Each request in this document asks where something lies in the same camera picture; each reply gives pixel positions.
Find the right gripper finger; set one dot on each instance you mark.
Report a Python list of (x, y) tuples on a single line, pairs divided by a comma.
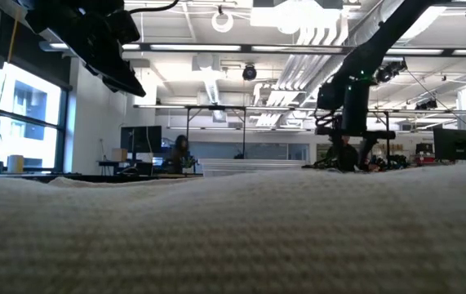
[(328, 131), (381, 135)]

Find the black metal rig frame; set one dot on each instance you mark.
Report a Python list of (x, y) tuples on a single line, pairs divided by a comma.
[(244, 134), (387, 134)]

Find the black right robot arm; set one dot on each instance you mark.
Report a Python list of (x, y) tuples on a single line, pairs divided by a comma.
[(400, 24)]

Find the black aluminium table frame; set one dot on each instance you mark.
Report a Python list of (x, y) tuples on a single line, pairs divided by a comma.
[(114, 178)]

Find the clear plastic tupperware container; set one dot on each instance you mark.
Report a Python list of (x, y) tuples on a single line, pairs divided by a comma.
[(253, 165)]

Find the dark office desk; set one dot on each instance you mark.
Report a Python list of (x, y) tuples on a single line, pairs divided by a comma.
[(118, 163)]

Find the large dark-framed window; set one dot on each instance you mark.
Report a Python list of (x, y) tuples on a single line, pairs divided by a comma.
[(28, 118)]

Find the person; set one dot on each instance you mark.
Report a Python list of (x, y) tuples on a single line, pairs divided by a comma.
[(349, 157), (179, 149)]

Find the small cardboard box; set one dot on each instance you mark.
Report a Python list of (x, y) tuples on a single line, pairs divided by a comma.
[(119, 154)]

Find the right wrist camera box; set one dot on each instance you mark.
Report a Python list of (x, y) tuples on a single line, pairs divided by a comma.
[(329, 97)]

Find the black ceiling camera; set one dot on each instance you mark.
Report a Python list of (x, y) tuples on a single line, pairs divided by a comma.
[(249, 72)]

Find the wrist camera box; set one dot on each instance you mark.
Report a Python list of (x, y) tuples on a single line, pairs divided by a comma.
[(329, 97), (124, 28)]

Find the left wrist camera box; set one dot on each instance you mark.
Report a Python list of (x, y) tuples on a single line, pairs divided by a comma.
[(124, 28)]

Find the white plaid dish towel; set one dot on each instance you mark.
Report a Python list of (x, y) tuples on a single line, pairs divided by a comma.
[(232, 228)]

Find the black computer monitor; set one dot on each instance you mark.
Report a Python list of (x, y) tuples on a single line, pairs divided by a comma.
[(455, 145), (140, 139)]

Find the long ceiling light bar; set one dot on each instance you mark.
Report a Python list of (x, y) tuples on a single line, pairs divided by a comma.
[(196, 47)]

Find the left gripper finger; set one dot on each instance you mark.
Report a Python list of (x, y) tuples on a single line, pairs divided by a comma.
[(100, 79), (114, 67)]

